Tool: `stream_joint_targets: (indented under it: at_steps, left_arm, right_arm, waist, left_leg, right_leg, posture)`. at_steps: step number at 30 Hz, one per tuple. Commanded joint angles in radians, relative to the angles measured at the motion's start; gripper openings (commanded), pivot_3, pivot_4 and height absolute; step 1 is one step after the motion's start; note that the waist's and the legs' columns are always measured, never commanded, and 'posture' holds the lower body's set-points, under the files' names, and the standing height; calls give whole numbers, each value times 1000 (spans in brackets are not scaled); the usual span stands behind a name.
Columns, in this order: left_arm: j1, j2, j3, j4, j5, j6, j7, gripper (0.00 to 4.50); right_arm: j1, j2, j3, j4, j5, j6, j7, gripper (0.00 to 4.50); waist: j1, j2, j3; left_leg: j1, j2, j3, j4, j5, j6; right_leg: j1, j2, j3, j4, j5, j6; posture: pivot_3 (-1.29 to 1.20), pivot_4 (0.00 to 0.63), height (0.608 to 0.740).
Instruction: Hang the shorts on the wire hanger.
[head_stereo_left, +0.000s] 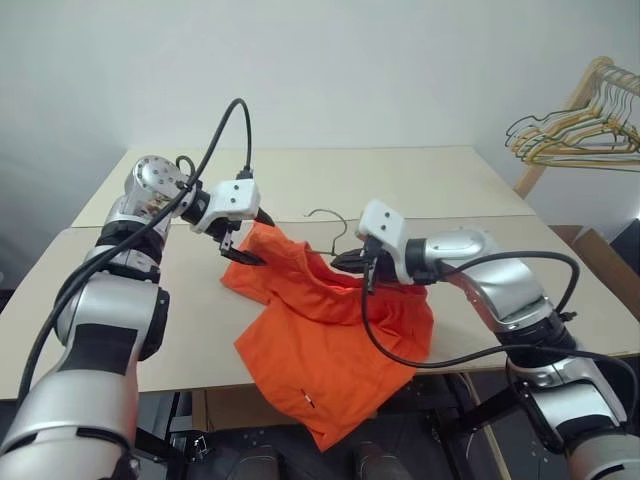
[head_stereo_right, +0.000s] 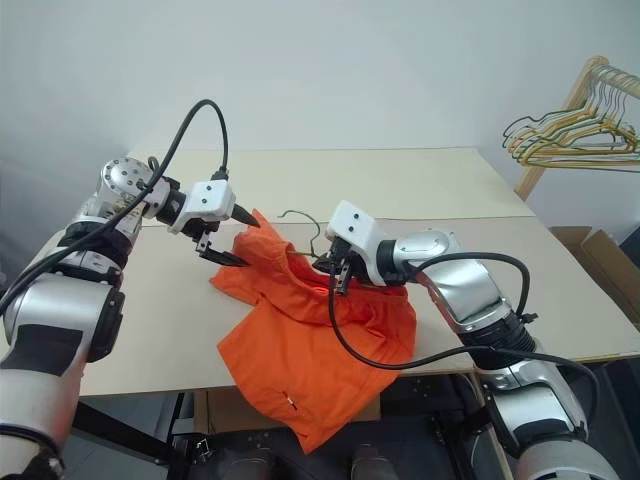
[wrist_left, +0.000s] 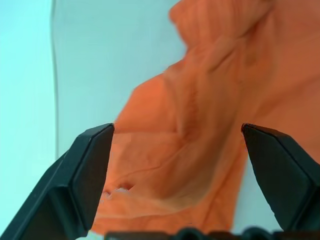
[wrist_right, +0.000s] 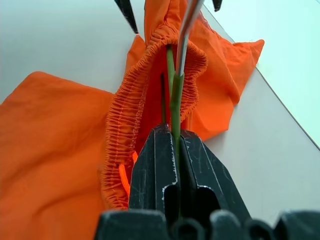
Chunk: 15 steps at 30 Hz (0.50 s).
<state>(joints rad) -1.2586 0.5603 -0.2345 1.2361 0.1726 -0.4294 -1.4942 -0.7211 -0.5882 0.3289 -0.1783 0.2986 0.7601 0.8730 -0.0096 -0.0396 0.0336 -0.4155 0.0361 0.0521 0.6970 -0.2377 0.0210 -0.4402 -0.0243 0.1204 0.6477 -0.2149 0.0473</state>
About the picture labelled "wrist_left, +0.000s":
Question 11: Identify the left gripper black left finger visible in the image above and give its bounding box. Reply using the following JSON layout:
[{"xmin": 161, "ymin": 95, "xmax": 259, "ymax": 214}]
[{"xmin": 0, "ymin": 122, "xmax": 116, "ymax": 240}]

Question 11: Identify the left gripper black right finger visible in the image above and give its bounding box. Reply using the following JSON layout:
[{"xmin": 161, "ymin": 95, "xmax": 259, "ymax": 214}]
[{"xmin": 241, "ymin": 122, "xmax": 320, "ymax": 233}]

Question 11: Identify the orange cloth garment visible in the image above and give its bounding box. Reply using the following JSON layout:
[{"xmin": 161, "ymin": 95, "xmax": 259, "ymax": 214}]
[{"xmin": 91, "ymin": 0, "xmax": 320, "ymax": 236}]

